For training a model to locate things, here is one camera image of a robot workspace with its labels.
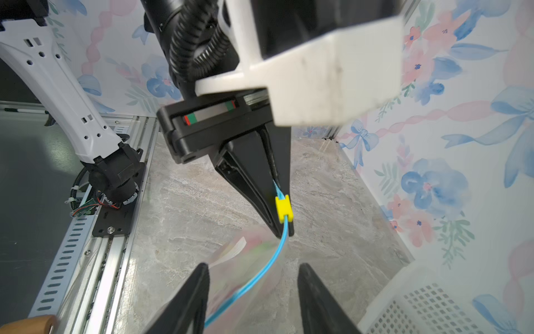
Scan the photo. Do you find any left black corrugated cable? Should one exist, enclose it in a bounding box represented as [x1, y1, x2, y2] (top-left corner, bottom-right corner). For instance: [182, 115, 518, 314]
[168, 0, 234, 86]

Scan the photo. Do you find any clear zip-top bag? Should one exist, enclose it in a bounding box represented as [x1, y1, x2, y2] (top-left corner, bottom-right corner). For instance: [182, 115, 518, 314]
[203, 181, 295, 334]

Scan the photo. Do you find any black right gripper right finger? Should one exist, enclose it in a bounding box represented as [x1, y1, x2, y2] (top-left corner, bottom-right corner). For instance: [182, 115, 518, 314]
[298, 263, 361, 334]

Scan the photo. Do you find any white plastic basket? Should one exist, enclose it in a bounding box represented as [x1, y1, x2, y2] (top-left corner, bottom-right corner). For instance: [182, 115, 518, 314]
[357, 263, 520, 333]

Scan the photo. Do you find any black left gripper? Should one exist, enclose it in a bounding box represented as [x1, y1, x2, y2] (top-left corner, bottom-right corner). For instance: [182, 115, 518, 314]
[157, 89, 294, 237]

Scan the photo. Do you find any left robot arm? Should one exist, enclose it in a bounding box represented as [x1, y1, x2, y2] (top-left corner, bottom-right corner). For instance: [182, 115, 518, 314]
[1, 1, 294, 239]

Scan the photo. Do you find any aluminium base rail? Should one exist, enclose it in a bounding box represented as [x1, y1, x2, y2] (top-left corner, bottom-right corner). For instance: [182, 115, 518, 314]
[29, 116, 159, 333]

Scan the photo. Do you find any aluminium corner post right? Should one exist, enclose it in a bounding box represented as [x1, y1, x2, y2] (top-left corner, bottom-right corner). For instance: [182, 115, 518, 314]
[400, 0, 421, 24]

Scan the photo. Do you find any wooden handled roller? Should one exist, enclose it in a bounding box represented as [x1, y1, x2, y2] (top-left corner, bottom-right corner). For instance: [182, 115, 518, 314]
[1, 315, 58, 334]

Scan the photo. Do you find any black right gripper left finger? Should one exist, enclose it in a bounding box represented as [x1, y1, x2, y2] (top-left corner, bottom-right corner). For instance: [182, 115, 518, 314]
[143, 262, 210, 334]

